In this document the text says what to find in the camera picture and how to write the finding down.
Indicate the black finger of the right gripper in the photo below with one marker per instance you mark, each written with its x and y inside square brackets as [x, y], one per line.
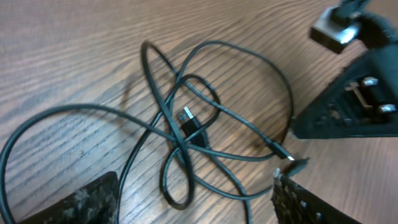
[361, 102]

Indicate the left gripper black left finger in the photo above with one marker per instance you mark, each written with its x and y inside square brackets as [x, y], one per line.
[95, 203]

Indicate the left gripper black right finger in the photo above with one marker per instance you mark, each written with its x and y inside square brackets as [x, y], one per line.
[294, 204]

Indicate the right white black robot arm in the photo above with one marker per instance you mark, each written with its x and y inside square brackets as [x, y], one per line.
[375, 31]

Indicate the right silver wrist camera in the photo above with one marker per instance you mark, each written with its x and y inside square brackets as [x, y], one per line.
[330, 34]

